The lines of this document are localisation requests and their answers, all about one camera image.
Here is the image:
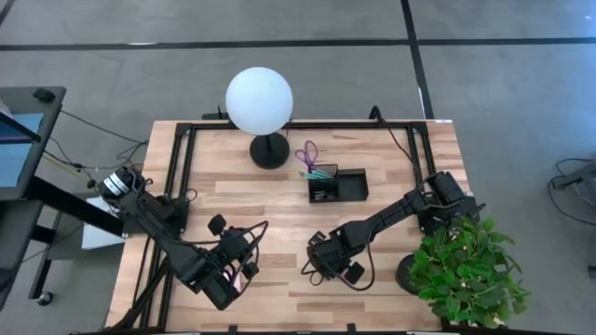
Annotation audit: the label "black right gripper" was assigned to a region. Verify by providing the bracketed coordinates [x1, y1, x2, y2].
[306, 226, 370, 286]

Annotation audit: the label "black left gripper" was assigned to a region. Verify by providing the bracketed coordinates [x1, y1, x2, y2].
[199, 214, 260, 281]

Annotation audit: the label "purple handled scissors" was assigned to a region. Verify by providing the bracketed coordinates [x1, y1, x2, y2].
[293, 140, 320, 169]

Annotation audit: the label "black mesh desk organizer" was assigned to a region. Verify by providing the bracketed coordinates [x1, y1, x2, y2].
[306, 163, 371, 205]

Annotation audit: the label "white paper box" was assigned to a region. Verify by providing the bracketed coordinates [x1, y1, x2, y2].
[81, 191, 134, 251]

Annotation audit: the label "green potted plant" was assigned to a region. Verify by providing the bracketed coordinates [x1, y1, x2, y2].
[395, 216, 532, 330]

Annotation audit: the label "white globe lamp black base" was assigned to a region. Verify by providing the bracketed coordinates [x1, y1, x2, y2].
[224, 66, 294, 170]

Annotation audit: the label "black wheeled stand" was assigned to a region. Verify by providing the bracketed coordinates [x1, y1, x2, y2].
[0, 176, 127, 311]

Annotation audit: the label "dark grey side desk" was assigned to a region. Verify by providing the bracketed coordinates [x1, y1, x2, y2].
[0, 85, 68, 202]

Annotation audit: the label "blue lit screen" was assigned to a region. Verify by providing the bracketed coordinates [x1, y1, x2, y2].
[0, 110, 47, 190]

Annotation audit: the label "black computer mouse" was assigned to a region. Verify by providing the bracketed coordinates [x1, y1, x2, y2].
[32, 87, 57, 104]

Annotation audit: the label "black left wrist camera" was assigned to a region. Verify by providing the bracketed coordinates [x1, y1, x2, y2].
[228, 226, 257, 256]

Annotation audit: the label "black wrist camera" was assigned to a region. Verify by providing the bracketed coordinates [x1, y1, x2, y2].
[228, 226, 257, 256]
[310, 250, 344, 280]

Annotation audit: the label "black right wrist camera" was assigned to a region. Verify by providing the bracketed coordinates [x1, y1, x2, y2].
[310, 250, 344, 280]

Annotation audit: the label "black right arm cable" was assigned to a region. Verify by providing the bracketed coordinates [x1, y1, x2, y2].
[379, 118, 415, 164]

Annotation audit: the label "black frame mount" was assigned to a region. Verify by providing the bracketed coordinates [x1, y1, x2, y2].
[367, 104, 386, 126]
[201, 105, 230, 122]

